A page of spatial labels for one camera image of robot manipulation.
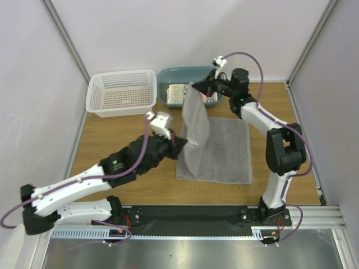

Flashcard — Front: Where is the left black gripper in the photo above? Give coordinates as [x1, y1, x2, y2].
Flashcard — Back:
[139, 128, 187, 174]

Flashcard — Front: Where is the orange white lettered towel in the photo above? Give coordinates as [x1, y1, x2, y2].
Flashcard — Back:
[166, 84, 218, 105]

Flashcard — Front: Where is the grey towel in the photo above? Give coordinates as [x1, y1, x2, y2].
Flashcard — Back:
[176, 87, 252, 185]

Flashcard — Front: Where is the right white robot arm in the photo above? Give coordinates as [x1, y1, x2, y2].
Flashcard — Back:
[192, 68, 306, 225]

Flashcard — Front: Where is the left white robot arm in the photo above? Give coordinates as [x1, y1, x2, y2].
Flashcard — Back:
[20, 134, 188, 235]

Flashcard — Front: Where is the teal plastic tub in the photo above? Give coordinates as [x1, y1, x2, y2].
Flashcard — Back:
[157, 66, 213, 109]

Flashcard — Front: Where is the white plastic basket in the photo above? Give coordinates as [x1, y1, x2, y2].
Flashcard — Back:
[85, 69, 157, 118]

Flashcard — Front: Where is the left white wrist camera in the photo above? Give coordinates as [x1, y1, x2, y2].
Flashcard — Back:
[145, 112, 173, 140]

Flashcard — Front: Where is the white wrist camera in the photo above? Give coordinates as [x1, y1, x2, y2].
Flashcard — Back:
[145, 112, 173, 140]
[213, 56, 227, 79]

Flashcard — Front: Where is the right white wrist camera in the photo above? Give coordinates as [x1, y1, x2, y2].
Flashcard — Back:
[213, 56, 227, 79]

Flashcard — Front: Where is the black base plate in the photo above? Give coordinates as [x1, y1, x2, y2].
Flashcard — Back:
[91, 204, 292, 238]

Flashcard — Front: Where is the aluminium frame rail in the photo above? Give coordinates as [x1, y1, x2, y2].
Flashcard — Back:
[40, 197, 346, 243]

